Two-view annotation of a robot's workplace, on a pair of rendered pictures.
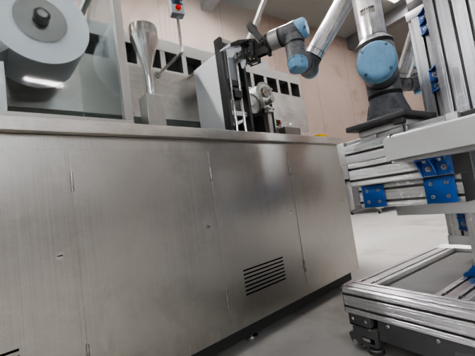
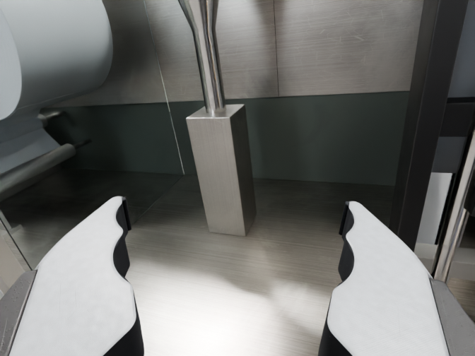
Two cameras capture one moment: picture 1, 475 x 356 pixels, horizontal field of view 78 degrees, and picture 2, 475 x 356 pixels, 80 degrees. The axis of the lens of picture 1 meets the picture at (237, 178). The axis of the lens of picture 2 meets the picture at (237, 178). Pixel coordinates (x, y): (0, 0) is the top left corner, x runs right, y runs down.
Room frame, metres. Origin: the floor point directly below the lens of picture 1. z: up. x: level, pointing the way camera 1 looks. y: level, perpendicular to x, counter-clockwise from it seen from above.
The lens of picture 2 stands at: (1.20, -0.13, 1.30)
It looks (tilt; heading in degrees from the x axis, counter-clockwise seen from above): 27 degrees down; 64
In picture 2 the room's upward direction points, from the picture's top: 8 degrees counter-clockwise
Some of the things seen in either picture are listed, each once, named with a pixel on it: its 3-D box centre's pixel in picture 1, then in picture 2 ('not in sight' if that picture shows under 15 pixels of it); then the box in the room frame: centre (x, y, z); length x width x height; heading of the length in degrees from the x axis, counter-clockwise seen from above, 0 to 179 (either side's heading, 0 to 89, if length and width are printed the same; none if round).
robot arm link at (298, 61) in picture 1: (297, 58); not in sight; (1.11, -0.30, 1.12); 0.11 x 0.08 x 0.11; 149
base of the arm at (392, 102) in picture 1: (386, 107); not in sight; (1.07, -0.58, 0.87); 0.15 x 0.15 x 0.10
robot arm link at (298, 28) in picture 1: (292, 32); not in sight; (1.09, -0.29, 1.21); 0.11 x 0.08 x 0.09; 59
